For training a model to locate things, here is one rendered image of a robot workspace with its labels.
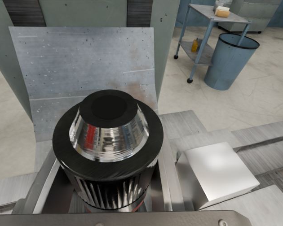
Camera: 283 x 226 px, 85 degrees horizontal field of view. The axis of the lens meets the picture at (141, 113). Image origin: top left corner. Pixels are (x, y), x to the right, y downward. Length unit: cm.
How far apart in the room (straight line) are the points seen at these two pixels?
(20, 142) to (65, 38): 139
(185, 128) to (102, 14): 31
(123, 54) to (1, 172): 139
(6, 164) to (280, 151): 164
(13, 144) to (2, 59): 130
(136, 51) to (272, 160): 40
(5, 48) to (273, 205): 54
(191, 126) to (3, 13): 43
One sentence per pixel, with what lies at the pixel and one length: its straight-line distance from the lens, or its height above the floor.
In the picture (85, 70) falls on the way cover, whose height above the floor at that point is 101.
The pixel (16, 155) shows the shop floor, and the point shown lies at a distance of 165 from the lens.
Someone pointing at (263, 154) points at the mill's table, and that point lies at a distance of 45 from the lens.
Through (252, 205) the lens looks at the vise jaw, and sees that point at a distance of 22.
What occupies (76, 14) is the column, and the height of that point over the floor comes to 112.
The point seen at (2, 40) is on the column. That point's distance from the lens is 48.
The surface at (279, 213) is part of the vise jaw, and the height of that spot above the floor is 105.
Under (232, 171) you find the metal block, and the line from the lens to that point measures 19.
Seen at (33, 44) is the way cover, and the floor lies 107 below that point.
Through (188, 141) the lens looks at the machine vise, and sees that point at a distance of 23.
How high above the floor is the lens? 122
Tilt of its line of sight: 45 degrees down
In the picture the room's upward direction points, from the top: 7 degrees clockwise
